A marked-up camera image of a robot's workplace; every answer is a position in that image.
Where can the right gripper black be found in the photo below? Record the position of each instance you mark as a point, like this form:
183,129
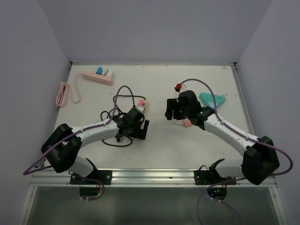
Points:
172,104

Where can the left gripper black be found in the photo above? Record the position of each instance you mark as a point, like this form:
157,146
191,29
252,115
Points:
133,134

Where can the beige power strip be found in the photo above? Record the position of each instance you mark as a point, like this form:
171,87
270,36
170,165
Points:
146,105

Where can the salmon pink usb charger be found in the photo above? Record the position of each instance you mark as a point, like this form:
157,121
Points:
187,123

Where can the teal triangular power socket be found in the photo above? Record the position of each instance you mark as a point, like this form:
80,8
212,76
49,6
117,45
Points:
207,100

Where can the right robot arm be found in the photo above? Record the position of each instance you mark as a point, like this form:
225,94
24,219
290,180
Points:
259,158

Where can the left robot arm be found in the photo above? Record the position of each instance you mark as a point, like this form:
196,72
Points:
62,147

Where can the blue white plug adapter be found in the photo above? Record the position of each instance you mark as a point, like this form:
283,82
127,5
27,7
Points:
99,71

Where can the pink power strip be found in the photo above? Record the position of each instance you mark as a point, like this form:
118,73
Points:
97,78

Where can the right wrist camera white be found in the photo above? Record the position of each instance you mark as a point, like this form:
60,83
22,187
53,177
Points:
179,88

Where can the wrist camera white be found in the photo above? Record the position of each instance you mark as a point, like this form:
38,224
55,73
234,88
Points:
179,88
141,108

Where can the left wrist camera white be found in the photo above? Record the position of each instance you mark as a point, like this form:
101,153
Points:
141,108

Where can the left black base bracket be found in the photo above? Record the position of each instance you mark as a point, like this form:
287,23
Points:
92,187

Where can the black base bracket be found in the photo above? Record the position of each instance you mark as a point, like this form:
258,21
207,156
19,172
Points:
207,176
92,187

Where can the right black base bracket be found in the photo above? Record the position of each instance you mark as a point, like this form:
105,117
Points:
207,176

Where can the aluminium frame rail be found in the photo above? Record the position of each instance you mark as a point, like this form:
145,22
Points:
168,178

